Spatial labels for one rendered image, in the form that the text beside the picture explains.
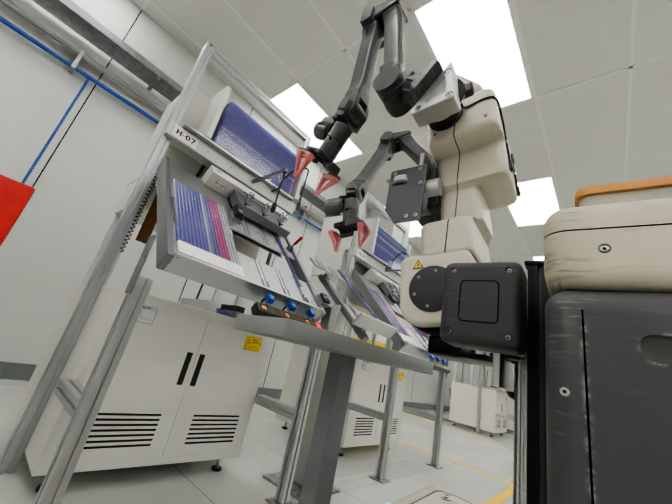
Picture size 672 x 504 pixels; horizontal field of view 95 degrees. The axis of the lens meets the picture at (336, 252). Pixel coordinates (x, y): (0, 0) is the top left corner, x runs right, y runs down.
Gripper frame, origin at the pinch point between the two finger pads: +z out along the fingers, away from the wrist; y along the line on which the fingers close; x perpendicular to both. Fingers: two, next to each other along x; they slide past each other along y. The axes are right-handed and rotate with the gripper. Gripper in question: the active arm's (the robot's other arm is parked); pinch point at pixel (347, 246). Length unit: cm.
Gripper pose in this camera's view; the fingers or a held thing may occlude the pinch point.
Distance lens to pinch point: 106.0
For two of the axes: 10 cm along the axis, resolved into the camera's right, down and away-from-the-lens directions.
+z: -1.0, 8.7, -4.9
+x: -5.3, -4.6, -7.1
